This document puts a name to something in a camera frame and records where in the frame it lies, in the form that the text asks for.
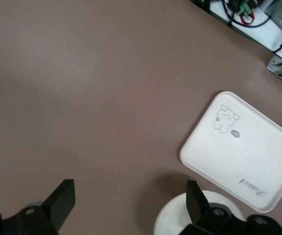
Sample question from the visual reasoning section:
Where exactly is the round cream plate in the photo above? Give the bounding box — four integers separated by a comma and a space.
153, 190, 246, 235

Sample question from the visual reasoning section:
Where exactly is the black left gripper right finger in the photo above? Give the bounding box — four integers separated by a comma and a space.
179, 180, 282, 235

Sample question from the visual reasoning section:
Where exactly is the cream rabbit print tray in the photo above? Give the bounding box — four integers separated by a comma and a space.
179, 91, 282, 213

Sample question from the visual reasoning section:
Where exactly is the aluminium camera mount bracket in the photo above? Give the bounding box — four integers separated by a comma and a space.
266, 54, 282, 85

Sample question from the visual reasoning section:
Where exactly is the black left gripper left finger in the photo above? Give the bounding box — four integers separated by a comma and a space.
0, 179, 76, 235

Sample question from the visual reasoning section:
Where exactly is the grey power supply box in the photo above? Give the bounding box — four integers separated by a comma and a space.
264, 0, 282, 35

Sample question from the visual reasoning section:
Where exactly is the green terminal connector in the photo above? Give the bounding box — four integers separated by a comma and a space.
238, 0, 252, 16

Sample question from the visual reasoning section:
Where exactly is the red wire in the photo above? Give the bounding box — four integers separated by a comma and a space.
237, 12, 256, 26

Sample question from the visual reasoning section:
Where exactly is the black curved thin cable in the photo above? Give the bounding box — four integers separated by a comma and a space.
221, 0, 272, 28

